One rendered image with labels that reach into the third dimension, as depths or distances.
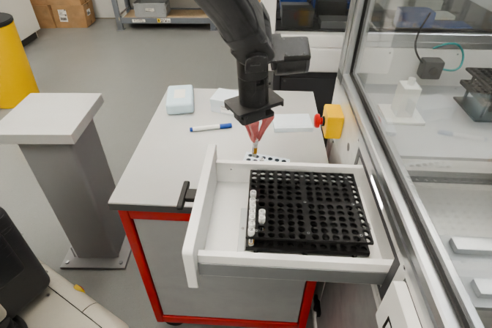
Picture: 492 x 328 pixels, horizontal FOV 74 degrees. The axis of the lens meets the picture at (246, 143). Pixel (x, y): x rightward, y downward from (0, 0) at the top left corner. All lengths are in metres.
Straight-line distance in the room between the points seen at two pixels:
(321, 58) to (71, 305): 1.26
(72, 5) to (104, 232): 3.72
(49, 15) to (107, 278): 3.94
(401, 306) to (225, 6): 0.46
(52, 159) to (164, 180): 0.55
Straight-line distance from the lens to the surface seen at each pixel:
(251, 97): 0.60
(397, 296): 0.55
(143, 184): 0.92
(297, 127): 1.07
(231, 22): 0.45
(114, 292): 1.67
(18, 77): 3.16
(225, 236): 0.68
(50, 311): 1.38
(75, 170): 1.36
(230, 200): 0.74
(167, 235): 0.98
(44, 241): 1.98
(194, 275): 0.60
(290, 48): 0.57
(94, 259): 1.78
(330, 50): 1.36
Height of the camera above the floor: 1.38
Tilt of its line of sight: 37 degrees down
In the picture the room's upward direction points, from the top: straight up
